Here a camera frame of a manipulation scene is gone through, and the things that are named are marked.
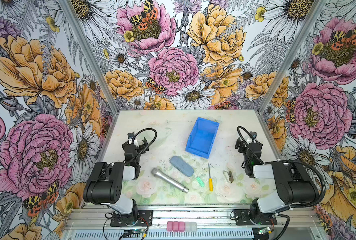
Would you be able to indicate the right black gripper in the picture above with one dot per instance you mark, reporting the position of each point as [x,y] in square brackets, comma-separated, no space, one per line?
[242,145]

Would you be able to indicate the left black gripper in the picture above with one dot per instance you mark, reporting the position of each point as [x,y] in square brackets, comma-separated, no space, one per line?
[144,147]

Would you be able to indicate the yellow handled screwdriver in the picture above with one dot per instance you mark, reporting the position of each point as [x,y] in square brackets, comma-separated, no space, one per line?
[211,186]

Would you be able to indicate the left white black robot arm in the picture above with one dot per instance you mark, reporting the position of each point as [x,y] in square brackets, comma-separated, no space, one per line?
[104,185]

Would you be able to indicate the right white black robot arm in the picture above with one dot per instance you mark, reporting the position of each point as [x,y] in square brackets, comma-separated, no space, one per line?
[297,184]

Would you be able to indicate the blue plastic bin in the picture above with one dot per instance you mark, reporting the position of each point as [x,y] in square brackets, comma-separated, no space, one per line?
[202,138]

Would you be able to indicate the silver microphone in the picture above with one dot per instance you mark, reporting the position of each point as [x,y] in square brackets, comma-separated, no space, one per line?
[159,174]

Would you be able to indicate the small metal carabiner clip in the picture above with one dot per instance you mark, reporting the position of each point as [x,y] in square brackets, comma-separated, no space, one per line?
[228,176]

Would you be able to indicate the blue grey oblong case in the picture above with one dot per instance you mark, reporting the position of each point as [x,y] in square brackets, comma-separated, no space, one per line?
[182,166]

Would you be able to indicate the small green translucent piece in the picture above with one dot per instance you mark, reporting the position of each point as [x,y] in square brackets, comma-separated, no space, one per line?
[200,182]

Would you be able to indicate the pink and white button block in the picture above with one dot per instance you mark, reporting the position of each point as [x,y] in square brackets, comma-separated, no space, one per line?
[181,226]

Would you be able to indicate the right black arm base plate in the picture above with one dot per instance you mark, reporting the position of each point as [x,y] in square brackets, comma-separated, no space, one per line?
[244,217]

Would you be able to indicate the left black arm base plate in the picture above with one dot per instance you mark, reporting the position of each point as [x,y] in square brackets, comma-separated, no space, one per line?
[143,218]

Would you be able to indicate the aluminium front rail frame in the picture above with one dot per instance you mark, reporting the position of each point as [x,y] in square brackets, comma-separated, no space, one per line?
[213,222]

